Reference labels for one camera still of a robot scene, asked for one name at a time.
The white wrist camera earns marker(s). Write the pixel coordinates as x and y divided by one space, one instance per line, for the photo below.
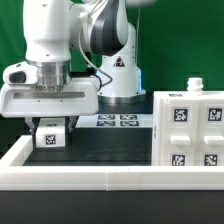
20 73

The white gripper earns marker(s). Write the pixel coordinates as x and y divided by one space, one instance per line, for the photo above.
78 98

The white cabinet body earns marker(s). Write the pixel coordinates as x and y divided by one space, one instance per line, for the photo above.
193 92

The white flat tag plate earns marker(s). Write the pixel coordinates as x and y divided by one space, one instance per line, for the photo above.
116 121

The white cabinet top block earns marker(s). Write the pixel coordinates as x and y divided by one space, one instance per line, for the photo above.
51 132

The white U-shaped table frame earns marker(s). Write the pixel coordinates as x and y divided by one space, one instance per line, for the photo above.
16 175

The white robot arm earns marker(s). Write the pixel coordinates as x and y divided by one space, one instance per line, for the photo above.
77 54

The white cabinet door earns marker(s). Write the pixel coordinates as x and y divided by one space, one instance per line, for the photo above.
179 132
212 133

